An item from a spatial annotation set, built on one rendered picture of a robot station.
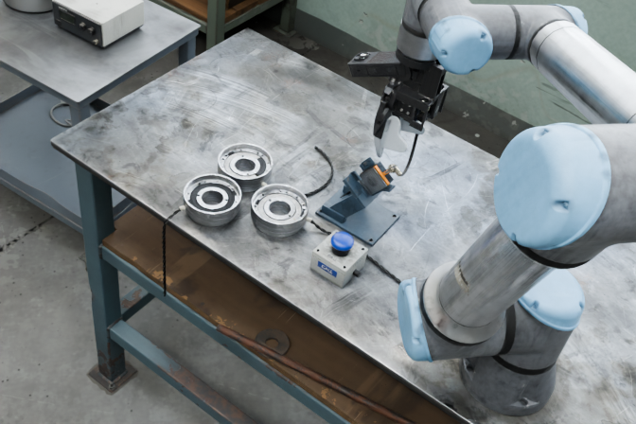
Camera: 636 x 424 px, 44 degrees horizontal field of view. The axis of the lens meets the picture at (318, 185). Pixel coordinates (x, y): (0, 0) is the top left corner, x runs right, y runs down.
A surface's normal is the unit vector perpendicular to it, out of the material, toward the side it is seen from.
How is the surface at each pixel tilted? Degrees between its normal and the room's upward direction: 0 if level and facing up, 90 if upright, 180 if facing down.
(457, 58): 90
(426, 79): 90
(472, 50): 90
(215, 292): 0
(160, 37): 0
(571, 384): 0
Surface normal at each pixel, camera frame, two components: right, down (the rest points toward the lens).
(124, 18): 0.84, 0.44
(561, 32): -0.33, -0.75
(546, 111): -0.59, 0.49
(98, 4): 0.12, -0.73
